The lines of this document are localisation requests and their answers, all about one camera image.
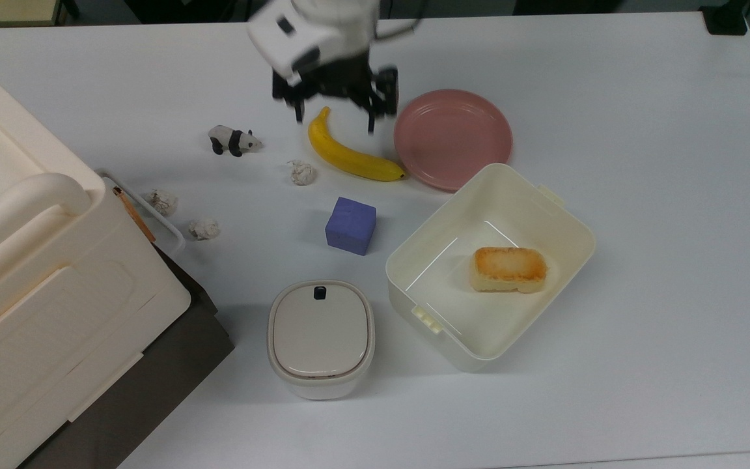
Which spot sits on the wooden desk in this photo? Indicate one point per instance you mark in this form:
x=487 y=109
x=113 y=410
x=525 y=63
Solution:
x=4 y=12

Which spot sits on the black table clamp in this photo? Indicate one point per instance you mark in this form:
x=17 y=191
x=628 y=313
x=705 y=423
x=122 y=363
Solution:
x=725 y=19

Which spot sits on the pink plate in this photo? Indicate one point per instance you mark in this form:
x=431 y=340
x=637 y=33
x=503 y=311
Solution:
x=453 y=140

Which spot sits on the crumpled white paper ball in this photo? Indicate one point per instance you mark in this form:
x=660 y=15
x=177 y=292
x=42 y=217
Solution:
x=301 y=173
x=161 y=202
x=204 y=228

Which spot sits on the yellow banana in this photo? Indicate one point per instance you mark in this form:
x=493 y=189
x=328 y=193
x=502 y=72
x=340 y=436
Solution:
x=342 y=156

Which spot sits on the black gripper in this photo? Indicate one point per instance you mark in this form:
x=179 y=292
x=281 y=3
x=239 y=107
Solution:
x=342 y=78

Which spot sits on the small lidded beige bin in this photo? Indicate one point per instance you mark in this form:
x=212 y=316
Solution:
x=320 y=335

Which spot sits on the toasted bread piece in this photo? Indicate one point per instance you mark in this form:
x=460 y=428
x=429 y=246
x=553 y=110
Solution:
x=508 y=268

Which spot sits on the blue cube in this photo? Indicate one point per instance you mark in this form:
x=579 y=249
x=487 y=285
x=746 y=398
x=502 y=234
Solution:
x=349 y=225

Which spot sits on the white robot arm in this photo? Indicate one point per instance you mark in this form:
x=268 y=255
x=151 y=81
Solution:
x=323 y=29

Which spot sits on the large cream storage box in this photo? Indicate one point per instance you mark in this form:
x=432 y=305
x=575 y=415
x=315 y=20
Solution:
x=49 y=306

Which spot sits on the orange tape strip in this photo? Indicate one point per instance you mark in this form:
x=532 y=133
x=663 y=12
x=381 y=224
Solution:
x=134 y=215

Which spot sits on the panda figurine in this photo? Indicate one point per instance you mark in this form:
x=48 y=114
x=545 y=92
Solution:
x=232 y=139

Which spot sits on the open cream plastic container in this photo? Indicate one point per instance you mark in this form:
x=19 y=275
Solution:
x=453 y=312

